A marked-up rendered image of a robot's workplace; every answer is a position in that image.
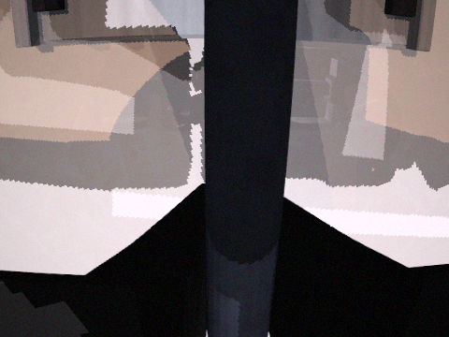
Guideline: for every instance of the dark grey cylinder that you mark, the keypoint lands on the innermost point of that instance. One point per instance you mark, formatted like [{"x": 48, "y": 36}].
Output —
[{"x": 250, "y": 50}]

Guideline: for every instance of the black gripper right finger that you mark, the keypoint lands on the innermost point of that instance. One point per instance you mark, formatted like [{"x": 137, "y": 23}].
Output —
[{"x": 329, "y": 285}]

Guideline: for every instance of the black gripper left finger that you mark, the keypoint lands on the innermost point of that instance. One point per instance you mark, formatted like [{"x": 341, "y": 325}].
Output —
[{"x": 156, "y": 287}]

